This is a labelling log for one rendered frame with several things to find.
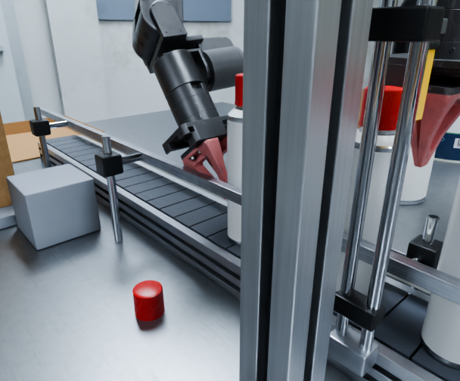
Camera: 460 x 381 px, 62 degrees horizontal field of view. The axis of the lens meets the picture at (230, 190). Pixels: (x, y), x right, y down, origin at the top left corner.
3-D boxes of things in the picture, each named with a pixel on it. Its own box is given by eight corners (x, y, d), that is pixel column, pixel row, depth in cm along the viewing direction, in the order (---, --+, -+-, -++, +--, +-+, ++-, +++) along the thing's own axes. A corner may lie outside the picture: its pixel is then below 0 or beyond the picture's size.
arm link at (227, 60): (134, 44, 57) (146, 1, 49) (200, 36, 62) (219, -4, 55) (166, 114, 55) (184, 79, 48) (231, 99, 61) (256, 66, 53)
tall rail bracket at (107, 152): (156, 231, 62) (147, 131, 55) (114, 247, 57) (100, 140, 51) (146, 224, 64) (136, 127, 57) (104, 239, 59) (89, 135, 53)
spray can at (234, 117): (275, 239, 49) (284, 74, 42) (243, 251, 47) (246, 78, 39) (250, 224, 53) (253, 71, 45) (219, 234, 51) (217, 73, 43)
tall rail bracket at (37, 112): (82, 181, 82) (69, 104, 76) (46, 190, 78) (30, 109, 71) (76, 177, 84) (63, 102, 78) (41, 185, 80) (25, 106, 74)
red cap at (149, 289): (146, 326, 42) (144, 301, 41) (128, 311, 44) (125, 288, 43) (170, 310, 44) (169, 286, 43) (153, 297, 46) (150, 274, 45)
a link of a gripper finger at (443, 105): (390, 148, 42) (407, 59, 39) (460, 164, 38) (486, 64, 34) (357, 160, 38) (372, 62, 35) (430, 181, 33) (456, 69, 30)
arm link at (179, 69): (145, 69, 54) (155, 44, 49) (188, 63, 57) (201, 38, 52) (164, 113, 53) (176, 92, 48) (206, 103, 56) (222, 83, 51)
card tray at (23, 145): (106, 144, 109) (104, 131, 107) (5, 164, 93) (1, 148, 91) (66, 127, 129) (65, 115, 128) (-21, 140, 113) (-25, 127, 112)
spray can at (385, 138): (383, 282, 41) (421, 85, 33) (377, 311, 37) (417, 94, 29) (335, 269, 43) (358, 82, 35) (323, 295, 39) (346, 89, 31)
